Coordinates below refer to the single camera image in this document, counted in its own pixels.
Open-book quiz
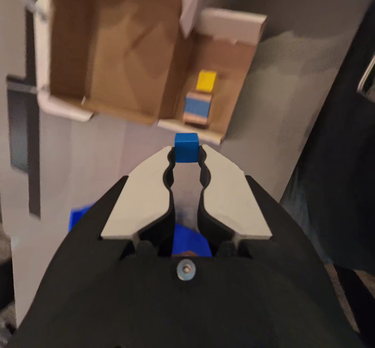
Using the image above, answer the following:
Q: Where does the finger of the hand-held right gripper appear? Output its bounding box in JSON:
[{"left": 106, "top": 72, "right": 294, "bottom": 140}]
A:
[{"left": 179, "top": 0, "right": 211, "bottom": 38}]

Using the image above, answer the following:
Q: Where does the blue plastic bin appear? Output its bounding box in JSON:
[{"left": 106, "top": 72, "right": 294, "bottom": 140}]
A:
[{"left": 68, "top": 203, "right": 213, "bottom": 257}]

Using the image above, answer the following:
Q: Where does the person's dark clothing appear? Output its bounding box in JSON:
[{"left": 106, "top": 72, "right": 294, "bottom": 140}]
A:
[{"left": 280, "top": 0, "right": 375, "bottom": 348}]

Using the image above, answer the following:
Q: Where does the yellow cube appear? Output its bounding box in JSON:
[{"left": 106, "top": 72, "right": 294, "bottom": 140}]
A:
[{"left": 197, "top": 70, "right": 218, "bottom": 93}]

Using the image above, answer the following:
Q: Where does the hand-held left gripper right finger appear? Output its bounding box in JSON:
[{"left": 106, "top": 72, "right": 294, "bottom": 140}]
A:
[{"left": 197, "top": 144, "right": 273, "bottom": 250}]

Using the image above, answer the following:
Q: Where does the tan cube with blue face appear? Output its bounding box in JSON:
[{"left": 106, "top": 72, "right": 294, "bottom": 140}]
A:
[{"left": 182, "top": 91, "right": 212, "bottom": 128}]

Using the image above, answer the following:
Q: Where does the white cardboard box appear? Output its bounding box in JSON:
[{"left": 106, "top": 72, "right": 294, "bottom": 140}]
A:
[{"left": 38, "top": 0, "right": 268, "bottom": 146}]

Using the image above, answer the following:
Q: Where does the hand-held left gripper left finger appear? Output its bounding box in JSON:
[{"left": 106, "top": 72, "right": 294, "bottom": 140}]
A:
[{"left": 100, "top": 146, "right": 176, "bottom": 250}]

